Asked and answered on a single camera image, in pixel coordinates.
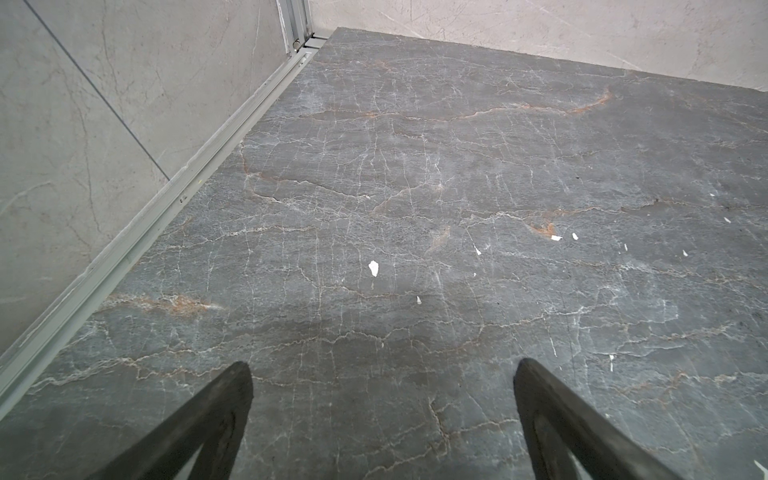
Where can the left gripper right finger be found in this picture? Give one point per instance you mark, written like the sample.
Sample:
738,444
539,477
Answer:
562,430

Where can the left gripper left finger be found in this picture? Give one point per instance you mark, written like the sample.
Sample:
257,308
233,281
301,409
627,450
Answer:
208,428

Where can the aluminium left side rail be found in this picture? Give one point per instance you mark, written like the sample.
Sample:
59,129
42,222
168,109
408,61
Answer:
113,114

